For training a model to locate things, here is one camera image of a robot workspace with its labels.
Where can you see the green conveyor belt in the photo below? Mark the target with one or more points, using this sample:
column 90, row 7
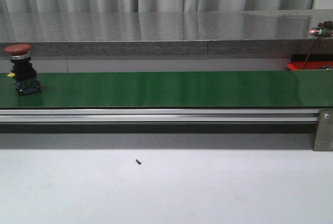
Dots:
column 232, row 89

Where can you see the red plastic tray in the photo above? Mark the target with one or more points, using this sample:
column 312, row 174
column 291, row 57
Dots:
column 310, row 65

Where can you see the small lit circuit board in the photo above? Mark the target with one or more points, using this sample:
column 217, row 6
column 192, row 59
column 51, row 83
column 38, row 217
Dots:
column 322, row 29

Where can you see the aluminium conveyor side rail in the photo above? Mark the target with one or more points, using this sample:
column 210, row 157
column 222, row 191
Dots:
column 158, row 115

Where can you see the steel conveyor support bracket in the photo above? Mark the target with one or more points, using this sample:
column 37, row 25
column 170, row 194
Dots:
column 323, row 137

